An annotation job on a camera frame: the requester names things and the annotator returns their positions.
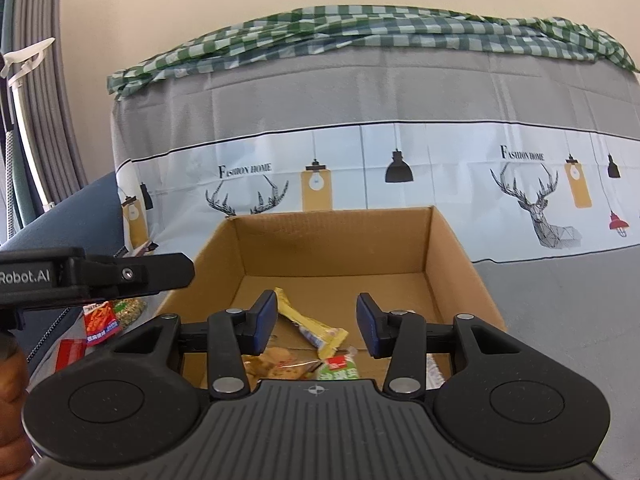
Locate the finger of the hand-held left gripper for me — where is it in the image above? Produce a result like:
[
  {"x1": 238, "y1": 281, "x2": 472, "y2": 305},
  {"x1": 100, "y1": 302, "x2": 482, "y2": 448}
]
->
[{"x1": 75, "y1": 253, "x2": 196, "y2": 306}]

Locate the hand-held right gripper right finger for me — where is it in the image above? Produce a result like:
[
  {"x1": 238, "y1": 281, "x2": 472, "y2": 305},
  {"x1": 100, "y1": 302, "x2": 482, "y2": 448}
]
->
[{"x1": 355, "y1": 291, "x2": 524, "y2": 397}]

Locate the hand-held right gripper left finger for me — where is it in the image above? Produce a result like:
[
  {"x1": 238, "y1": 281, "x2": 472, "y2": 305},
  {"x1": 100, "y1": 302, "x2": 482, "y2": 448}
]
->
[{"x1": 114, "y1": 289, "x2": 279, "y2": 399}]

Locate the clear cookie packet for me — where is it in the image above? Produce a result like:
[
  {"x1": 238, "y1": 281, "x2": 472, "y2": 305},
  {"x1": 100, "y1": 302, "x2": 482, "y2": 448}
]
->
[{"x1": 241, "y1": 344, "x2": 322, "y2": 382}]

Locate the yellow snack packet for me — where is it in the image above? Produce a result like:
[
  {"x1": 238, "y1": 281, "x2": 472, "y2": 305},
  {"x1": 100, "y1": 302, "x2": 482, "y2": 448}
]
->
[{"x1": 273, "y1": 287, "x2": 350, "y2": 359}]

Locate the green packet with red label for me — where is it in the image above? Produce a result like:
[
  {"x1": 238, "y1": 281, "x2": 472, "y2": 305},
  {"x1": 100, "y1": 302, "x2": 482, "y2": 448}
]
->
[{"x1": 317, "y1": 347, "x2": 362, "y2": 382}]

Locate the white snack packet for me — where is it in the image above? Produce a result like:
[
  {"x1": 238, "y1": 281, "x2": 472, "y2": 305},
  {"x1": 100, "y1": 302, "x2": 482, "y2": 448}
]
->
[{"x1": 424, "y1": 352, "x2": 444, "y2": 389}]

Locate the cardboard box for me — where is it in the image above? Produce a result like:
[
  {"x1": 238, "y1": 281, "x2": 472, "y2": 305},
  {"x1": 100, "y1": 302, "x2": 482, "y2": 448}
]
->
[{"x1": 155, "y1": 205, "x2": 509, "y2": 392}]

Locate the person's left hand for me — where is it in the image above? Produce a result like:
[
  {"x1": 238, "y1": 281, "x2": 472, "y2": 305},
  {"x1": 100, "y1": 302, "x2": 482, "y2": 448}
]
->
[{"x1": 0, "y1": 349, "x2": 34, "y2": 467}]

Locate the green grain snack packet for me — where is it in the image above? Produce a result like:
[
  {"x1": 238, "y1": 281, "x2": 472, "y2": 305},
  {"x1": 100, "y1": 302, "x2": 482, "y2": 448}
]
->
[{"x1": 111, "y1": 297, "x2": 149, "y2": 332}]

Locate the blue sofa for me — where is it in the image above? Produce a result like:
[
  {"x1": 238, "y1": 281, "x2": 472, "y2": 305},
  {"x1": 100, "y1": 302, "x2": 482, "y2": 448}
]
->
[{"x1": 0, "y1": 170, "x2": 127, "y2": 378}]

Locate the red snack packet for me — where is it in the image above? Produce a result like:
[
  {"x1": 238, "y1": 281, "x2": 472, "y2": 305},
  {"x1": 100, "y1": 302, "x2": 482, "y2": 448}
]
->
[{"x1": 82, "y1": 301, "x2": 124, "y2": 349}]

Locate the flat red packet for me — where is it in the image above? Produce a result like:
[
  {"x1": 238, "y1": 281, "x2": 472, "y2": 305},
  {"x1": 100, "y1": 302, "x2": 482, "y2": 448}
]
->
[{"x1": 54, "y1": 338, "x2": 89, "y2": 374}]

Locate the grey curtain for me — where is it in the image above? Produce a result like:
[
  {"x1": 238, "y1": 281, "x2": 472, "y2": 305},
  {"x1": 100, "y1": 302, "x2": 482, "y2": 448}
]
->
[{"x1": 14, "y1": 0, "x2": 90, "y2": 213}]

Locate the white plastic hanger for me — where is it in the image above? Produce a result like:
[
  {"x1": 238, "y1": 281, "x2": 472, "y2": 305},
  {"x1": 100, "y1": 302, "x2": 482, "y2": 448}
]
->
[{"x1": 0, "y1": 37, "x2": 57, "y2": 87}]

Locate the green checked cloth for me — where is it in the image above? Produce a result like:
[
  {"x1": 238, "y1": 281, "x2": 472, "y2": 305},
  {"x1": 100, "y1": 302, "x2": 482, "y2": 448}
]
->
[{"x1": 106, "y1": 3, "x2": 640, "y2": 102}]

